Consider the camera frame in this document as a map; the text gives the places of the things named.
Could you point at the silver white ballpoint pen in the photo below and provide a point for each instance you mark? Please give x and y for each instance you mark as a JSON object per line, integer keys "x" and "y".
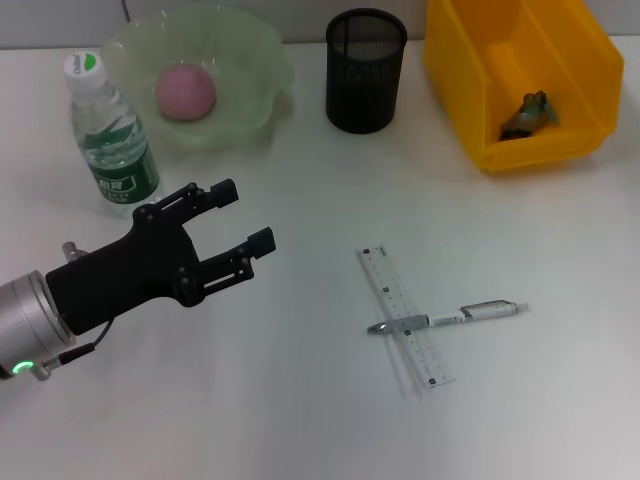
{"x": 480, "y": 311}

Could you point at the clear green-label water bottle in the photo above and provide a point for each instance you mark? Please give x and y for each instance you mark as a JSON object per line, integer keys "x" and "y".
{"x": 115, "y": 150}

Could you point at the pink peach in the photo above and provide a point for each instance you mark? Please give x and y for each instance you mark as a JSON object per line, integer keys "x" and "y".
{"x": 186, "y": 92}

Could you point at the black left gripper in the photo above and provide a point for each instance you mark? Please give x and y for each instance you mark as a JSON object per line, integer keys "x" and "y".
{"x": 125, "y": 275}

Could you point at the clear plastic ruler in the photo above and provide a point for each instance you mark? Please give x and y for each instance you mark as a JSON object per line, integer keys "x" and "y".
{"x": 395, "y": 300}

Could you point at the yellow plastic bin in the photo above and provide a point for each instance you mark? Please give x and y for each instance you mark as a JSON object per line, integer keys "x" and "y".
{"x": 525, "y": 65}

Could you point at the black mesh pen cup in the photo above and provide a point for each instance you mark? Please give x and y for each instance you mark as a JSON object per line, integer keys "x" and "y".
{"x": 365, "y": 75}

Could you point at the translucent green fruit plate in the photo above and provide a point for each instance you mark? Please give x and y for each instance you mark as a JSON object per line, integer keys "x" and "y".
{"x": 240, "y": 75}

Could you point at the green plastic wrapper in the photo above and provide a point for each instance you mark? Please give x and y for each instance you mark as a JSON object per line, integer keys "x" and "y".
{"x": 530, "y": 115}

